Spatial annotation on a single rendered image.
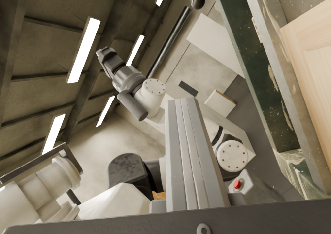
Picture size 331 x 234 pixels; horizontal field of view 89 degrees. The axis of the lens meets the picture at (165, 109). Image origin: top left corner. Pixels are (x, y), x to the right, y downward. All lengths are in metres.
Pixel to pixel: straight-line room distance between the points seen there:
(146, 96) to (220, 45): 3.58
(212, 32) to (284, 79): 3.57
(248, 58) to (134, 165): 0.53
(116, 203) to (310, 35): 0.43
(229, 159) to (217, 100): 4.83
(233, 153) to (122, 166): 0.28
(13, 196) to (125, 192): 0.16
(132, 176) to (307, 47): 0.44
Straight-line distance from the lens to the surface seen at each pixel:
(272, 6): 0.48
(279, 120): 0.75
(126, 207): 0.33
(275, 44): 0.47
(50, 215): 0.32
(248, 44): 0.70
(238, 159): 0.47
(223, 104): 5.30
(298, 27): 0.41
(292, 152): 0.78
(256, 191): 0.77
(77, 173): 0.32
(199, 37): 3.99
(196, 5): 0.53
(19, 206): 0.30
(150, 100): 0.45
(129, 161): 0.48
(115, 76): 0.52
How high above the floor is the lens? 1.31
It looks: 3 degrees up
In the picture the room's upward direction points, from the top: 55 degrees counter-clockwise
